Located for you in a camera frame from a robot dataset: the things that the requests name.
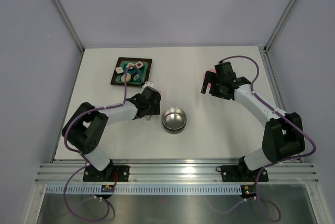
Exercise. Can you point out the right aluminium frame post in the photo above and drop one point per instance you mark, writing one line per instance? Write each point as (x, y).
(280, 24)

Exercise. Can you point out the red centre sushi roll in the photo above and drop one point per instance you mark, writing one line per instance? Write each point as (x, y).
(139, 65)

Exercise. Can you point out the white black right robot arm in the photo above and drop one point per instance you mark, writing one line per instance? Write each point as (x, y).
(281, 138)

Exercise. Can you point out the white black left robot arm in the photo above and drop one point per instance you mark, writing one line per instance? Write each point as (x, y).
(83, 132)

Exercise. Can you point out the orange centre sushi roll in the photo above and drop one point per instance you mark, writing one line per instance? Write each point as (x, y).
(130, 65)

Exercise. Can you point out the aluminium frame post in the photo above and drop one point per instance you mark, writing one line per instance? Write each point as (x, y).
(68, 24)
(280, 24)

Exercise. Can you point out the left aluminium frame post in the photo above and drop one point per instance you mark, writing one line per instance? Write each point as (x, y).
(68, 24)

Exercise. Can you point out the black teal square plate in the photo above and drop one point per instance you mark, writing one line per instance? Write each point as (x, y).
(144, 72)

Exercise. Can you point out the round steel lunch box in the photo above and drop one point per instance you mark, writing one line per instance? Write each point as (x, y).
(174, 120)

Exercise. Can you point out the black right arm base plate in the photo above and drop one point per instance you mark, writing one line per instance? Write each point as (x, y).
(231, 173)

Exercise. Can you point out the white slotted cable duct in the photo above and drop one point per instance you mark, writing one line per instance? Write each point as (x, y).
(155, 189)

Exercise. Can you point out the green sushi roll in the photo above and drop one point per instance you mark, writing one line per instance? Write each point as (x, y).
(135, 77)

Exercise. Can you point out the round cream rice cake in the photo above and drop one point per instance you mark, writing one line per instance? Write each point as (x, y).
(125, 78)

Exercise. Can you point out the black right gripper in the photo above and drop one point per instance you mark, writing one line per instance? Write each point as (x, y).
(211, 77)

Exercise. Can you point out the aluminium front rail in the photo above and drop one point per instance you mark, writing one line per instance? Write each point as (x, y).
(287, 173)

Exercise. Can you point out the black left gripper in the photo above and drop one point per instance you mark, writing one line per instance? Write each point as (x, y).
(155, 110)

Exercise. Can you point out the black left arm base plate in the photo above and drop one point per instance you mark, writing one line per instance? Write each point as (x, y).
(118, 173)

